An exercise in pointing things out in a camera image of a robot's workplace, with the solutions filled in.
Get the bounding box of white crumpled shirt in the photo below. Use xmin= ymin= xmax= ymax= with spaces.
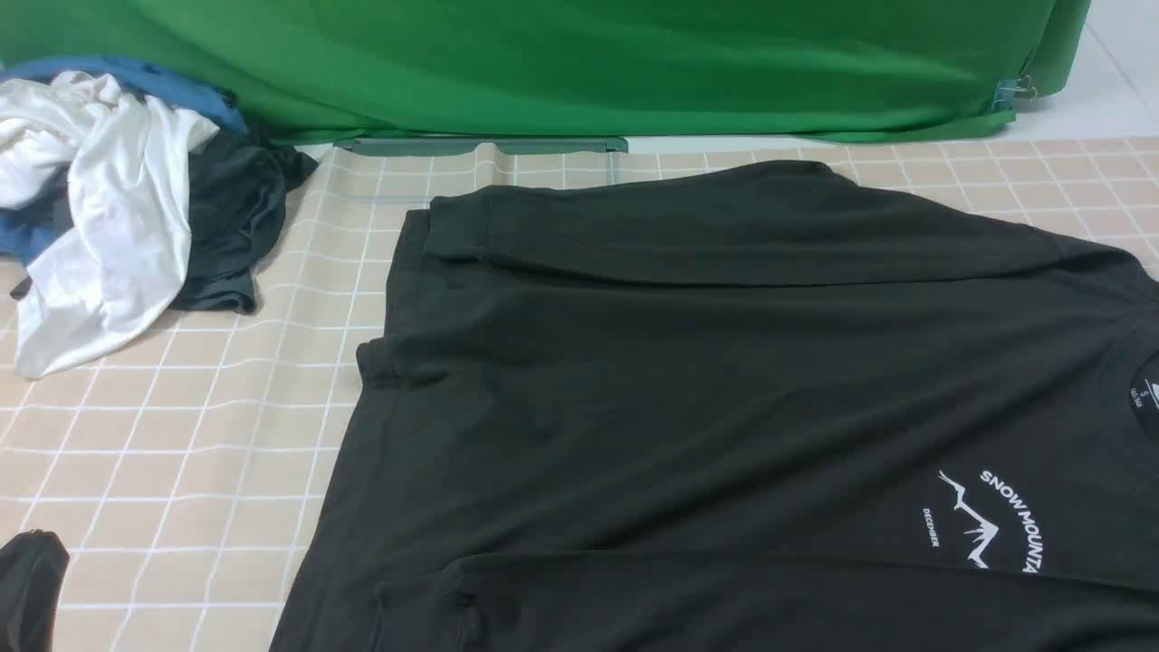
xmin=1 ymin=71 xmax=218 ymax=379

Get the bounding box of dark gray long-sleeve top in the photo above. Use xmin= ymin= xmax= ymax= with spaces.
xmin=272 ymin=161 xmax=1158 ymax=651

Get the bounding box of blue crumpled garment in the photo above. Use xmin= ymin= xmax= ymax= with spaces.
xmin=1 ymin=54 xmax=249 ymax=264

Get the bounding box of beige grid tablecloth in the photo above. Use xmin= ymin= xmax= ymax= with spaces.
xmin=1 ymin=135 xmax=1158 ymax=651

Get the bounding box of metal binder clip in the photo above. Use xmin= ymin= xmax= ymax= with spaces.
xmin=991 ymin=75 xmax=1038 ymax=112

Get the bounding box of dark gray crumpled garment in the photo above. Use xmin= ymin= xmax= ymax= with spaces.
xmin=13 ymin=129 xmax=318 ymax=330

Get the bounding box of green backdrop cloth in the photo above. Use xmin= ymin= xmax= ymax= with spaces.
xmin=3 ymin=1 xmax=1089 ymax=144

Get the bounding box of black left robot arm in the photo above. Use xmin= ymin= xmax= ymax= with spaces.
xmin=1 ymin=530 xmax=70 ymax=651

